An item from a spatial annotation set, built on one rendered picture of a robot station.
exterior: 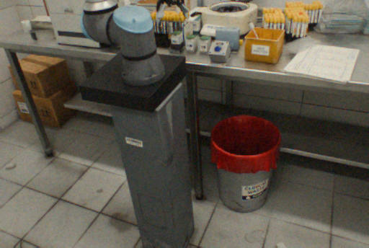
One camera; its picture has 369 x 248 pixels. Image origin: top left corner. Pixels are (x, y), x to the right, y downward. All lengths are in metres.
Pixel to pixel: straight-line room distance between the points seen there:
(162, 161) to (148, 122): 0.17
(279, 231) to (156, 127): 0.97
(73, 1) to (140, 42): 0.68
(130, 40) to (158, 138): 0.35
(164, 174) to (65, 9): 0.93
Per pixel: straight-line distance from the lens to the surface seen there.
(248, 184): 1.66
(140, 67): 1.05
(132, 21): 1.00
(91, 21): 1.11
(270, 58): 1.32
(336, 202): 2.01
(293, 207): 1.92
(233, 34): 1.41
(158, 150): 1.16
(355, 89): 1.27
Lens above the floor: 1.43
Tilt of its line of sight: 33 degrees down
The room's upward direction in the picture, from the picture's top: 5 degrees counter-clockwise
